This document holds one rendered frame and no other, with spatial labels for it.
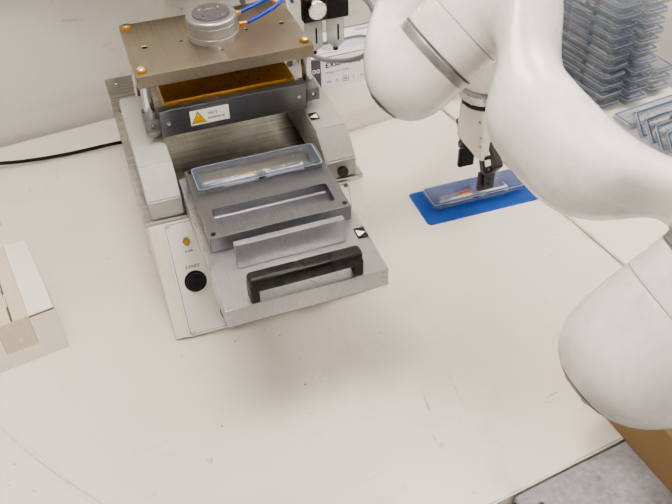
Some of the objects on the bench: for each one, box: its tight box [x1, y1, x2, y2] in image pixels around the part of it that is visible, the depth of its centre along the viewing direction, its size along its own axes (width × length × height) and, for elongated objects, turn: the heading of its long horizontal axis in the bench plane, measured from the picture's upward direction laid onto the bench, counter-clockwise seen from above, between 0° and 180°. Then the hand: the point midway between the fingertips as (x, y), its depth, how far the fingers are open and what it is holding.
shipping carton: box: [0, 240, 68, 373], centre depth 124 cm, size 19×13×9 cm
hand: (475, 170), depth 145 cm, fingers open, 7 cm apart
